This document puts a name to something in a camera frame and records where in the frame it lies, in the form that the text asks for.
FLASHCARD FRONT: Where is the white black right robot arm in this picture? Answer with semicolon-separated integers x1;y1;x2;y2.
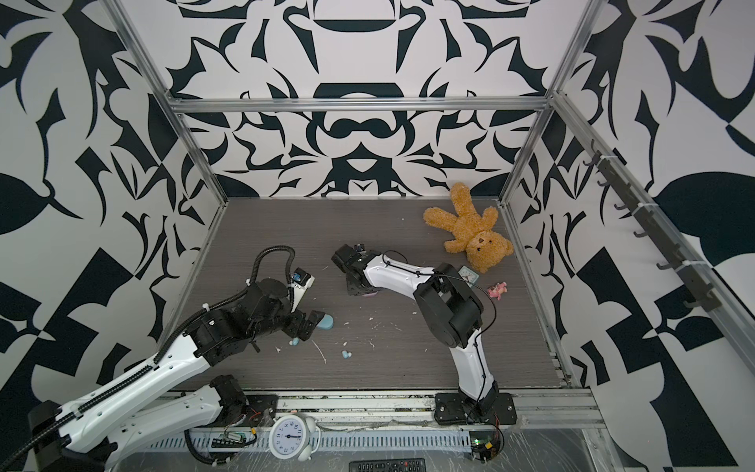
331;245;518;426

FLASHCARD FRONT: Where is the black wall hook rail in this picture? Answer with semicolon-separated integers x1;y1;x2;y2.
585;151;723;312

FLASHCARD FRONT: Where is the white round alarm clock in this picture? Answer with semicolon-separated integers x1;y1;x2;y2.
269;414;322;462

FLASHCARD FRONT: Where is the brown teddy bear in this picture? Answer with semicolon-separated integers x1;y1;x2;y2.
423;182;514;273

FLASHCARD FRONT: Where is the small pink toy figure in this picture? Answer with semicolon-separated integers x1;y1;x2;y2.
487;282;508;300

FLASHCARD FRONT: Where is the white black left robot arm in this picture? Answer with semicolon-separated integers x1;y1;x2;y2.
1;245;326;471

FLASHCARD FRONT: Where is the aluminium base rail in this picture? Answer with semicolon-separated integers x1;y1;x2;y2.
245;389;606;430

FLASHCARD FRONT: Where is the green circuit board left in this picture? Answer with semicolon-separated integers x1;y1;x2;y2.
212;430;258;448

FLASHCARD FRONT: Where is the black remote control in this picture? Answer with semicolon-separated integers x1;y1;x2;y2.
348;458;427;472

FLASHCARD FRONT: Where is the white slotted cable duct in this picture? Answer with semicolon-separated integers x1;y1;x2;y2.
149;429;482;454

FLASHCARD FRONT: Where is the small teal alarm clock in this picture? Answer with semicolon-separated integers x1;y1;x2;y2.
458;265;480;287

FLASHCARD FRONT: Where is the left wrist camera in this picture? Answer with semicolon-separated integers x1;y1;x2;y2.
291;267;315;311

